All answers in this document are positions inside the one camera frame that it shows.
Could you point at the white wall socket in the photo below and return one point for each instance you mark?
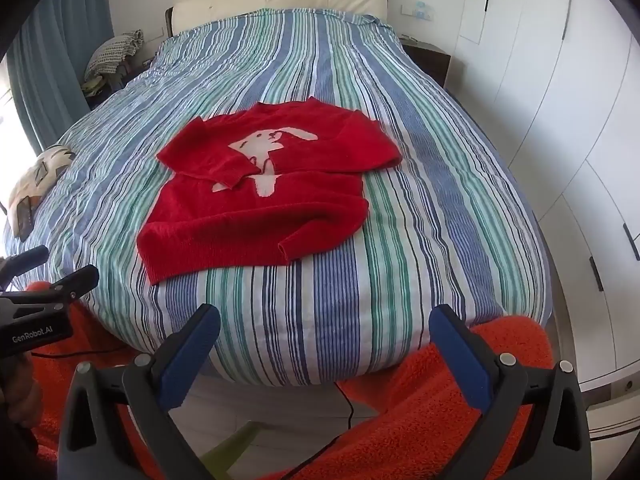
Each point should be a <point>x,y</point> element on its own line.
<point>417,11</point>

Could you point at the dark bedside table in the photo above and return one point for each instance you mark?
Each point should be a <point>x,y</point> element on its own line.
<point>122,82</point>
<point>430,57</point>

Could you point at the striped bed cover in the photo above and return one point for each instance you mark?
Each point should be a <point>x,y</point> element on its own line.
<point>350,310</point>

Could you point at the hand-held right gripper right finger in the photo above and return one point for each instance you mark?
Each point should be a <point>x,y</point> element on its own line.
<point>460,360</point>

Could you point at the patterned beige pillow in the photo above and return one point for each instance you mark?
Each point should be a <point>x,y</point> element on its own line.
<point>45,185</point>

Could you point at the red sweater with white figure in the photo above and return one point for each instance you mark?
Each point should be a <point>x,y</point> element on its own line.
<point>250,220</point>

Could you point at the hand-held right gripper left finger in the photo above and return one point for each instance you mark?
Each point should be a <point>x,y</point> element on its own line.
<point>192,355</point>

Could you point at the folded patterned cloth pile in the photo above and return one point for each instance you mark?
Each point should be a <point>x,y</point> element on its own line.
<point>112,52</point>

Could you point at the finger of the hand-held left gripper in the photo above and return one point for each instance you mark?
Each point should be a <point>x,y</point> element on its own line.
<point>27,260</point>
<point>70,285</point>

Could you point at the white wardrobe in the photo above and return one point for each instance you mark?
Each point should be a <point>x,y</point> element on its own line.
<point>550,110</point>

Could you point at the blue curtain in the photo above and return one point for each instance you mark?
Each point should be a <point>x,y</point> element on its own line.
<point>50,60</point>

